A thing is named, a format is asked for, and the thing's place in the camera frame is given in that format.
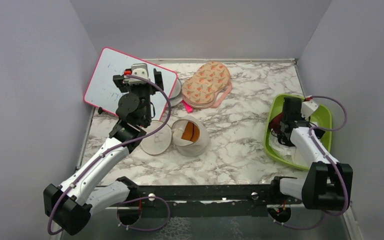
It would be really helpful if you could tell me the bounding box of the white mesh laundry bag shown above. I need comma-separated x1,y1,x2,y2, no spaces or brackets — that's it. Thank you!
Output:
140,116,210,157

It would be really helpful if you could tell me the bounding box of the black and orange bra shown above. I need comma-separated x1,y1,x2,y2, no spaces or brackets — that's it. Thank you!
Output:
181,121,200,143

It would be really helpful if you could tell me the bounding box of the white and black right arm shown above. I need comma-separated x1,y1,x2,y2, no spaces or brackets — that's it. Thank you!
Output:
268,96,353,216

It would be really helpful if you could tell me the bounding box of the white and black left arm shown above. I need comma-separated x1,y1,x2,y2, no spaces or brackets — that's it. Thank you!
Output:
43,64,169,236

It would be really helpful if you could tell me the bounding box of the orange patterned bra wash bag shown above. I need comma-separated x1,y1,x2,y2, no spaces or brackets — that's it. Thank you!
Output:
181,61,233,109

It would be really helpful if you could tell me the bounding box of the dark red cloth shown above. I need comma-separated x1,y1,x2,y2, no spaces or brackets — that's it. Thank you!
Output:
268,112,284,134

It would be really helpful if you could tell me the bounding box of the pink framed whiteboard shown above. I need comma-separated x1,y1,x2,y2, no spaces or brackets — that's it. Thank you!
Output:
83,47,178,115

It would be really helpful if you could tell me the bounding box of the white round object behind whiteboard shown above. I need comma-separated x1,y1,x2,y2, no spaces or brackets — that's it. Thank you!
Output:
169,78,183,107

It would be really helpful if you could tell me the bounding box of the green plastic basin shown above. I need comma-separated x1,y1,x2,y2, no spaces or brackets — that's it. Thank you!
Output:
263,93,333,171

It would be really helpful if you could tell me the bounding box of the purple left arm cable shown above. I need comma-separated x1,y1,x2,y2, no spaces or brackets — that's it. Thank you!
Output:
47,74,172,236

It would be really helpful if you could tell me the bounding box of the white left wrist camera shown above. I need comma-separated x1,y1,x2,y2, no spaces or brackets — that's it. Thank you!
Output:
123,63,149,86

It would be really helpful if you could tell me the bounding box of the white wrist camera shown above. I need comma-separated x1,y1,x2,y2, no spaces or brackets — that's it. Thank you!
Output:
300,97,320,120
123,63,149,86

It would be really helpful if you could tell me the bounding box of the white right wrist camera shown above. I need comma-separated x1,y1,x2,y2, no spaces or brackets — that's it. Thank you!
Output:
300,97,320,120

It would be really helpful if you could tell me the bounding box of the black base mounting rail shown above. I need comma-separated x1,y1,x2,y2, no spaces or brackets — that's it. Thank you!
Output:
114,184,301,225

